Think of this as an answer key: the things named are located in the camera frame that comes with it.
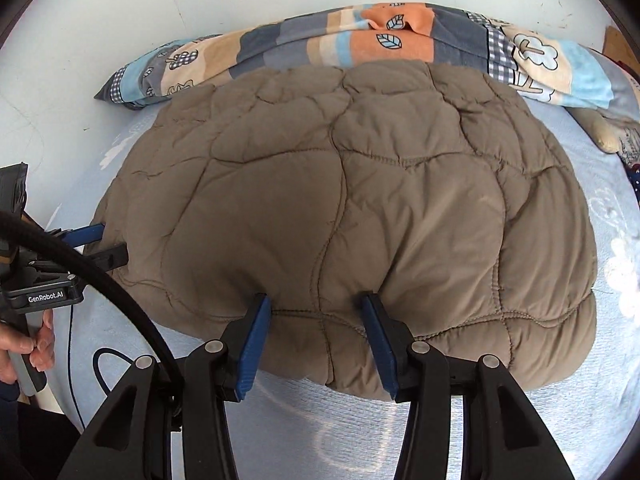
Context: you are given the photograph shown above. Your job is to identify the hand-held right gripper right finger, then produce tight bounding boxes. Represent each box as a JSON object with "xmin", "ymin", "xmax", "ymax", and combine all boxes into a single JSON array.
[{"xmin": 354, "ymin": 292, "xmax": 576, "ymax": 480}]

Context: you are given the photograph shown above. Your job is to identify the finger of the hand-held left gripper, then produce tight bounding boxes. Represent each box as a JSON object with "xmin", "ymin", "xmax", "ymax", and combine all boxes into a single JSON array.
[
  {"xmin": 59, "ymin": 223, "xmax": 107, "ymax": 249},
  {"xmin": 80, "ymin": 242, "xmax": 129, "ymax": 272}
]

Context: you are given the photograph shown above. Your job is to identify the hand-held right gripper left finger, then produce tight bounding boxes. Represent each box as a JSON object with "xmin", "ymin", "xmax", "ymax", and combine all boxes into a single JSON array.
[{"xmin": 62, "ymin": 292, "xmax": 273, "ymax": 480}]

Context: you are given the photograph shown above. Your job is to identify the brown quilted jacket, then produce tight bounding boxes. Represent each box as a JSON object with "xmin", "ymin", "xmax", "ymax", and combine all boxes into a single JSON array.
[{"xmin": 92, "ymin": 60, "xmax": 599, "ymax": 402}]

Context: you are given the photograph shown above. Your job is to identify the person's left hand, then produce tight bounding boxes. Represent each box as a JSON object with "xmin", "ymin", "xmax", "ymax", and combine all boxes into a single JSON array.
[{"xmin": 0, "ymin": 309, "xmax": 57, "ymax": 386}]

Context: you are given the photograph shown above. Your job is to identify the light blue cloud bed sheet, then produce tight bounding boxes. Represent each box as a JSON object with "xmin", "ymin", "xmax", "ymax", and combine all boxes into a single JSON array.
[{"xmin": 0, "ymin": 105, "xmax": 640, "ymax": 480}]

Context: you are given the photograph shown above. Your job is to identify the person's dark clothing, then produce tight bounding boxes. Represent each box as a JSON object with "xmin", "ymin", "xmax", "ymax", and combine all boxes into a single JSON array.
[{"xmin": 0, "ymin": 385, "xmax": 83, "ymax": 480}]

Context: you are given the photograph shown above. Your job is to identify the beige pillow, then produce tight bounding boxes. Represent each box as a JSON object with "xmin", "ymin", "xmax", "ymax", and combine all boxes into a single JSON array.
[{"xmin": 570, "ymin": 107, "xmax": 627, "ymax": 154}]

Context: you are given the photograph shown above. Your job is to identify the patchwork leaf-print quilt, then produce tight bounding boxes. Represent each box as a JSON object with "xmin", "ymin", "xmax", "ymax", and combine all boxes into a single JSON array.
[{"xmin": 94, "ymin": 2, "xmax": 617, "ymax": 111}]

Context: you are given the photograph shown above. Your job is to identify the white and maroon printed pillow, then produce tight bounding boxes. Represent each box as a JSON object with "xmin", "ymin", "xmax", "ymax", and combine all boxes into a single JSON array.
[{"xmin": 614, "ymin": 119, "xmax": 640, "ymax": 197}]

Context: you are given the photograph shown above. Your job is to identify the wooden headboard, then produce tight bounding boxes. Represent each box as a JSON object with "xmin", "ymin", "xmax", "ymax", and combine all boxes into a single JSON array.
[{"xmin": 602, "ymin": 25, "xmax": 637, "ymax": 67}]

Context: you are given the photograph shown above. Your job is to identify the thick black cable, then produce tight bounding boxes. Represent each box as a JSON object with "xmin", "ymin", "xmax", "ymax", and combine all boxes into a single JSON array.
[{"xmin": 0, "ymin": 209, "xmax": 183, "ymax": 431}]

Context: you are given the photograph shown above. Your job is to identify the thin black cable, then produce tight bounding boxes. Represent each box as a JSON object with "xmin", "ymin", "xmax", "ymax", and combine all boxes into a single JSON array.
[{"xmin": 65, "ymin": 305, "xmax": 133, "ymax": 428}]

